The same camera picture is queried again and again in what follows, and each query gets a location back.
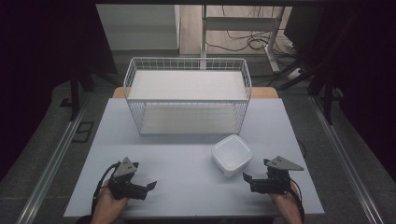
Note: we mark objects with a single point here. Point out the person's left hand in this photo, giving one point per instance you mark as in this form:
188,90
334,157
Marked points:
107,207

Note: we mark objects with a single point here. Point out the person's right hand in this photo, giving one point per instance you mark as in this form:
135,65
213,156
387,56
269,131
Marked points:
288,208

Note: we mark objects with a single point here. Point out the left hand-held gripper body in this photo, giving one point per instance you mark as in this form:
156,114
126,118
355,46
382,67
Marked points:
124,169

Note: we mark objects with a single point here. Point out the white power strip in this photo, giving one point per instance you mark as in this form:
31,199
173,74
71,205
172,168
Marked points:
294,74

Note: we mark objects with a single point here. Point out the wooden table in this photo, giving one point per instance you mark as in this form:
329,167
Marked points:
264,92

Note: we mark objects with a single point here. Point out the black floor bracket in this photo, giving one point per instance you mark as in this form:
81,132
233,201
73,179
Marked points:
83,132

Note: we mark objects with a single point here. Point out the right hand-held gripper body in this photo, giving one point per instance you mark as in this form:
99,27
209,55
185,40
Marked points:
278,180

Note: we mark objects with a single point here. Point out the aluminium floor rail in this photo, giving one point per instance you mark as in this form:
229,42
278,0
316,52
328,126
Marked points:
345,161
53,161

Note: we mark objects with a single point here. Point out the white square box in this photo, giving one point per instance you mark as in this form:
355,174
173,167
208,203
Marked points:
232,154

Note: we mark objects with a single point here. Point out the white cabinet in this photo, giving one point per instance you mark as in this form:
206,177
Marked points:
140,28

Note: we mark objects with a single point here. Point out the white metal desk frame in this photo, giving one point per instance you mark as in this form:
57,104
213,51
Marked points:
239,23

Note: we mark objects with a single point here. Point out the black stand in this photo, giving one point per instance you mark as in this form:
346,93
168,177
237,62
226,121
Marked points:
74,93

